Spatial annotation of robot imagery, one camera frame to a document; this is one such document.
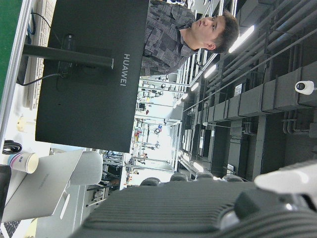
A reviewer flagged narrow aluminium table rail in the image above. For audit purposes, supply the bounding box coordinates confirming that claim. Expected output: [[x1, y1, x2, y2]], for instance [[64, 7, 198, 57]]
[[0, 0, 33, 142]]

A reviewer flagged white plastic chair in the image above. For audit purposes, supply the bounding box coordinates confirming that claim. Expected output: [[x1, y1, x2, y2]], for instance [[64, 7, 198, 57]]
[[69, 150, 104, 186]]

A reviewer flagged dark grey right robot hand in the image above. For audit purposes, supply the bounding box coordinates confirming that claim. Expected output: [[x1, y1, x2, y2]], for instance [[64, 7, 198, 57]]
[[68, 160, 317, 238]]

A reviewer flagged person in grey patterned shirt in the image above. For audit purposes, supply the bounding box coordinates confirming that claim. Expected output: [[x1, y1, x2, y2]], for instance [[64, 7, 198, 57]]
[[140, 0, 240, 76]]

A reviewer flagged black monitor stand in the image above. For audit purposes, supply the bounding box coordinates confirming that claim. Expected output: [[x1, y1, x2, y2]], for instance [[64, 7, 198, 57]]
[[16, 43, 114, 86]]

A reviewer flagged coiled black cable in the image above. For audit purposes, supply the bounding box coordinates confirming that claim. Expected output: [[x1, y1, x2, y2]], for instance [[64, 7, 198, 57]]
[[1, 139, 23, 155]]

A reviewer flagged white paper cup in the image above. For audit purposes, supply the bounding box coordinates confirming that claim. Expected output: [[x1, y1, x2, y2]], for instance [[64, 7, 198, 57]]
[[6, 152, 40, 175]]

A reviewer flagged beige round object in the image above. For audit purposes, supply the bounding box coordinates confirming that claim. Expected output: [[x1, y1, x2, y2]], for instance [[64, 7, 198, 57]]
[[16, 116, 37, 133]]

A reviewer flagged green table mat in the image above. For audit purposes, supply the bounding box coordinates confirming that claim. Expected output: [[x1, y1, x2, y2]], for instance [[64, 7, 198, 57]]
[[0, 0, 23, 103]]

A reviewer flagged black Huawei monitor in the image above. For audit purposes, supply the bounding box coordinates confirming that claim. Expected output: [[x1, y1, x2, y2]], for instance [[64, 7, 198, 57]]
[[35, 0, 150, 153]]

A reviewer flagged black flat device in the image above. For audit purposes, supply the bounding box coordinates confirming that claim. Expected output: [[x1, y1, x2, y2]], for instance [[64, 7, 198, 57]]
[[0, 165, 12, 212]]

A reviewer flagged white security camera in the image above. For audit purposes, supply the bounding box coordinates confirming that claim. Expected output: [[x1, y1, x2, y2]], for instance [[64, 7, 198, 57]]
[[294, 80, 316, 96]]

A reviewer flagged blue cable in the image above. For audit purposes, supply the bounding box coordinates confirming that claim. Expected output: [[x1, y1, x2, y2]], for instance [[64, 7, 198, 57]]
[[25, 9, 37, 46]]

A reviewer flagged silver laptop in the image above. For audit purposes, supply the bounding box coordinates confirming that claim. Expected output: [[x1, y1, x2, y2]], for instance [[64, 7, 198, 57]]
[[1, 148, 85, 223]]

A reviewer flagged black monitor cable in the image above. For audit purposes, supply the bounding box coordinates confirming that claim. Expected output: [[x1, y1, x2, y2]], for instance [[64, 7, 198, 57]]
[[16, 72, 63, 87]]

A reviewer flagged white keyboard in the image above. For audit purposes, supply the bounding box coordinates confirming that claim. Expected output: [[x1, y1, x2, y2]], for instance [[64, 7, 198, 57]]
[[23, 0, 57, 111]]

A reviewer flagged black keyboard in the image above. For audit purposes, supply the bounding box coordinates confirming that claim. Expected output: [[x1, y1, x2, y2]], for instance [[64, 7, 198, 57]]
[[0, 219, 22, 238]]

